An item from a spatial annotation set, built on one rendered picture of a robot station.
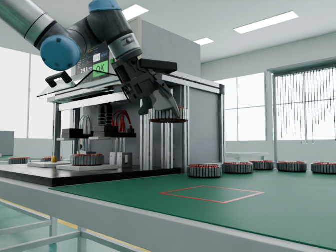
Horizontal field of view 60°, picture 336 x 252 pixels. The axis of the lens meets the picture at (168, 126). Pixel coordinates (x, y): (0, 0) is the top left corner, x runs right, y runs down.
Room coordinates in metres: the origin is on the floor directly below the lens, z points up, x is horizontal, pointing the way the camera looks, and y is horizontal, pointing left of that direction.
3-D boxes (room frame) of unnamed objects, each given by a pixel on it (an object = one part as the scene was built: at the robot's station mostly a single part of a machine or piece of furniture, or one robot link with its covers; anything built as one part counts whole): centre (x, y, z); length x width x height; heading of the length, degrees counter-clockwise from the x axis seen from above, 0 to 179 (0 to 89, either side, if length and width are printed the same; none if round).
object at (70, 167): (1.01, 0.28, 0.78); 0.15 x 0.15 x 0.01; 47
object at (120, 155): (1.12, 0.18, 0.80); 0.07 x 0.05 x 0.06; 47
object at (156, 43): (1.32, 0.14, 1.22); 0.44 x 0.39 x 0.20; 47
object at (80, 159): (1.01, 0.28, 0.80); 0.11 x 0.11 x 0.04
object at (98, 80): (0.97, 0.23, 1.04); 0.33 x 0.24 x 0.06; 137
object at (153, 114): (0.81, 0.00, 0.93); 0.11 x 0.11 x 0.04
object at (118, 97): (1.17, 0.30, 1.03); 0.62 x 0.01 x 0.03; 47
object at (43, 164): (1.17, 0.46, 0.78); 0.15 x 0.15 x 0.01; 47
